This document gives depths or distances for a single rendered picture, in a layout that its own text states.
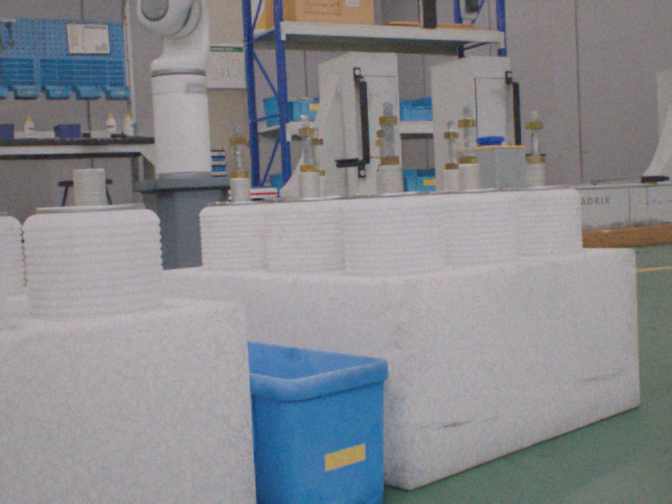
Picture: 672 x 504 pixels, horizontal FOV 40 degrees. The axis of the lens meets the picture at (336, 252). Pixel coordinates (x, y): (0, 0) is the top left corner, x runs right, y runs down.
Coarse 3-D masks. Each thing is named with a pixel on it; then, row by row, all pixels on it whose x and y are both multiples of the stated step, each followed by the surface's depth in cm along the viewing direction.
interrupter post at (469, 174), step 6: (462, 168) 95; (468, 168) 95; (474, 168) 95; (462, 174) 95; (468, 174) 95; (474, 174) 95; (462, 180) 95; (468, 180) 95; (474, 180) 95; (462, 186) 95; (468, 186) 95; (474, 186) 95; (480, 186) 95
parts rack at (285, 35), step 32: (288, 32) 606; (320, 32) 617; (352, 32) 627; (384, 32) 639; (416, 32) 650; (448, 32) 662; (480, 32) 675; (256, 128) 657; (288, 128) 608; (416, 128) 652; (256, 160) 660; (288, 160) 609
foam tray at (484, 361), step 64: (576, 256) 96; (256, 320) 92; (320, 320) 85; (384, 320) 79; (448, 320) 82; (512, 320) 88; (576, 320) 96; (384, 384) 80; (448, 384) 82; (512, 384) 88; (576, 384) 96; (384, 448) 80; (448, 448) 82; (512, 448) 88
